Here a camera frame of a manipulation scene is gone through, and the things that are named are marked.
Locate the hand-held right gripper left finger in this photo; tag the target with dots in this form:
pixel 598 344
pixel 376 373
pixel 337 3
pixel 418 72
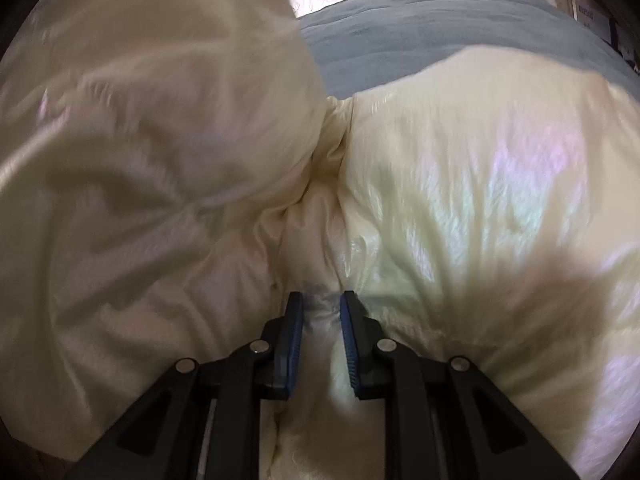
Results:
pixel 295 345

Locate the blue-grey bed blanket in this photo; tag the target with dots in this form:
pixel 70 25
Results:
pixel 400 30

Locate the white printed box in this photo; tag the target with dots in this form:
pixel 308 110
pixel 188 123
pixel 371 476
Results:
pixel 587 15

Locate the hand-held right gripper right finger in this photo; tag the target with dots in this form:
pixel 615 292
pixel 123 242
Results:
pixel 350 345

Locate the cream puffer jacket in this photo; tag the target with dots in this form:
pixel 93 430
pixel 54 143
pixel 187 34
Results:
pixel 450 185

